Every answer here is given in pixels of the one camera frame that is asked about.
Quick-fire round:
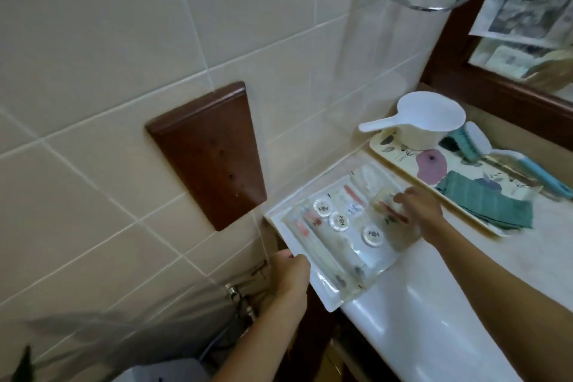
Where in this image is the person's left hand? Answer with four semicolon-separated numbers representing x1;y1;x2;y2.
267;249;311;307

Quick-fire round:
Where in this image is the floral print serving tray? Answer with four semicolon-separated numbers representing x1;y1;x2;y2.
368;127;544;238

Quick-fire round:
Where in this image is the metal water valve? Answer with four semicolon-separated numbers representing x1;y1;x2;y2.
224;261;269;324

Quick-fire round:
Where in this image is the green striped folded cloth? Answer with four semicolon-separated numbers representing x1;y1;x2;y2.
435;170;534;231

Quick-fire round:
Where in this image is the clear packet with red stripes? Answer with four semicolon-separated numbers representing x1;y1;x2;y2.
375;193;412;227

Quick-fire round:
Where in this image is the person's left forearm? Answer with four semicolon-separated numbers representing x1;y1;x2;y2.
210;294;309;382

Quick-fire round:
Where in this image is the dark wooden vanity cabinet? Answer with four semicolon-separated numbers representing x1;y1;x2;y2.
286;301;403;382

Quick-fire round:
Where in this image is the wooden framed mirror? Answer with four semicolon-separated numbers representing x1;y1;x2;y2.
420;0;573;152

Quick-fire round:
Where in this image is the clear plastic comb packet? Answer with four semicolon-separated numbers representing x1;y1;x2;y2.
351;164;391;193

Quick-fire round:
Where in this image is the white brush with blue handle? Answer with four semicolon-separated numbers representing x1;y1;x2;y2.
465;121;573;201

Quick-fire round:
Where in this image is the brown wooden wall plaque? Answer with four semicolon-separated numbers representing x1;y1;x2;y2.
144;81;268;232

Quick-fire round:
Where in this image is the white rectangular amenity tray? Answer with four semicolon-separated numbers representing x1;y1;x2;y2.
265;163;423;313

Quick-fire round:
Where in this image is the small packet with red strip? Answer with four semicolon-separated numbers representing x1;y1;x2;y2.
342;185;365;208

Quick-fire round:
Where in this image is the white plastic water ladle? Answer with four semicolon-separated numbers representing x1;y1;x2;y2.
358;91;466;151

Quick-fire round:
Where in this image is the person's right forearm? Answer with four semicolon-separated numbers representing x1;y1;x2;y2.
423;221;573;382

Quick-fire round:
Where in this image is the person's right hand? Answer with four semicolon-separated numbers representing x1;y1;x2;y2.
392;186;445;244

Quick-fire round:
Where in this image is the long clear toothbrush packet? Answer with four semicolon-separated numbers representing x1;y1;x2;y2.
286;209;359;293

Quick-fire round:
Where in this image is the white ceramic sink basin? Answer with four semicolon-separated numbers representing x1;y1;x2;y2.
338;234;513;382

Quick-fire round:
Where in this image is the white toilet tank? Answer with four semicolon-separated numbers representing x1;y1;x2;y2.
110;357;235;382

